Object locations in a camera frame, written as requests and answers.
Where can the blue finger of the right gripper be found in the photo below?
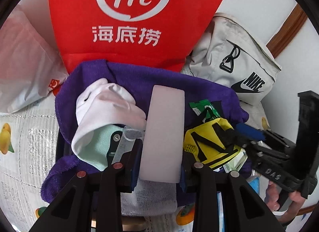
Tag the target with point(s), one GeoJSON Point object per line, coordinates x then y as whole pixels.
{"type": "Point", "coordinates": [233, 138]}
{"type": "Point", "coordinates": [250, 132]}

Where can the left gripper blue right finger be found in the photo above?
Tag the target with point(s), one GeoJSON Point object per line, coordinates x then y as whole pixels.
{"type": "Point", "coordinates": [187, 180]}

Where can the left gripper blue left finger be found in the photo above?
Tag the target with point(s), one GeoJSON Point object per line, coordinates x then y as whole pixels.
{"type": "Point", "coordinates": [134, 163]}

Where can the yellow black fabric pouch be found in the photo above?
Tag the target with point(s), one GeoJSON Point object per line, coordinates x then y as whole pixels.
{"type": "Point", "coordinates": [211, 143]}

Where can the white foam block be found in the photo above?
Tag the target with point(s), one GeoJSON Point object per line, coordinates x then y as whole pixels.
{"type": "Point", "coordinates": [163, 141]}

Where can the mint green cloth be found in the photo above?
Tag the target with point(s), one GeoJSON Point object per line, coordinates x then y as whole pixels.
{"type": "Point", "coordinates": [96, 151]}

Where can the green snack wrapper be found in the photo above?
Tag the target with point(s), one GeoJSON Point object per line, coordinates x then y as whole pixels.
{"type": "Point", "coordinates": [205, 110]}

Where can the white cotton glove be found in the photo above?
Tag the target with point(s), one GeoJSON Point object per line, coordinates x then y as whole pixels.
{"type": "Point", "coordinates": [103, 103]}

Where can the light green tissue packet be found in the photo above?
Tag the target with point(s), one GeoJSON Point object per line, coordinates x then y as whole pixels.
{"type": "Point", "coordinates": [237, 162]}

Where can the right hand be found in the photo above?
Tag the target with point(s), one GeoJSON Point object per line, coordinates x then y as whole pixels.
{"type": "Point", "coordinates": [275, 198]}

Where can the blue tissue pack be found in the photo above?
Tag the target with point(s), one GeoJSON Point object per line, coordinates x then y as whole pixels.
{"type": "Point", "coordinates": [254, 182]}

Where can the dark green tea box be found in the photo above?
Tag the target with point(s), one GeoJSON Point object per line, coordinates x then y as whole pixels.
{"type": "Point", "coordinates": [114, 222]}

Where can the grey Nike waist bag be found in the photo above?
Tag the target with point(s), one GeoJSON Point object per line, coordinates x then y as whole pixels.
{"type": "Point", "coordinates": [228, 54]}

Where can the purple towel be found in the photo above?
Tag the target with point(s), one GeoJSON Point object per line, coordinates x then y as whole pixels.
{"type": "Point", "coordinates": [139, 82]}

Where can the fruit print tablecloth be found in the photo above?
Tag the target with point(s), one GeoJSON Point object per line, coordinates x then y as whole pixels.
{"type": "Point", "coordinates": [34, 133]}

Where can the red Haidilao paper bag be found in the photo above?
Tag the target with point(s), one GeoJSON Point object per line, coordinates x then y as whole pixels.
{"type": "Point", "coordinates": [155, 33]}

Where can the white Miniso plastic bag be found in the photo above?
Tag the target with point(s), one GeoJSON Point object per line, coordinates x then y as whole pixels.
{"type": "Point", "coordinates": [30, 67]}

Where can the brown wooden door frame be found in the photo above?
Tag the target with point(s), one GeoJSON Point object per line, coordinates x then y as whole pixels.
{"type": "Point", "coordinates": [286, 33]}

